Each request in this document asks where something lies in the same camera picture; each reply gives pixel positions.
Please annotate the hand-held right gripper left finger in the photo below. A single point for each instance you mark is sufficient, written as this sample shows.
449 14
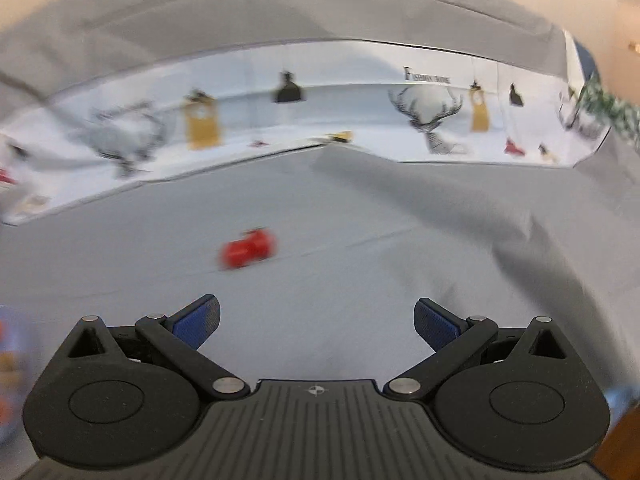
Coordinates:
197 322

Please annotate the green patterned cloth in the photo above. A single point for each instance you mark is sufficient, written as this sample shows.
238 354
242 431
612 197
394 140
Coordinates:
612 107

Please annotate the grey table cloth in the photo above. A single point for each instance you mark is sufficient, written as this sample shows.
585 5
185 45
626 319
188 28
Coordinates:
350 260

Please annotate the blue plate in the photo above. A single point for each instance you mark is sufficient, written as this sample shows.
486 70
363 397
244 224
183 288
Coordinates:
12 385

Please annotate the white printed cloth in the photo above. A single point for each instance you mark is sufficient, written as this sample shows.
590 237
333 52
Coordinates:
350 110

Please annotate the red cherry tomato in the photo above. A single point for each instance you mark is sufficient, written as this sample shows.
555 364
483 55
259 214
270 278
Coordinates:
236 255
262 244

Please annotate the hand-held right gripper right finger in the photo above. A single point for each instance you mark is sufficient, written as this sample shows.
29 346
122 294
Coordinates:
435 322

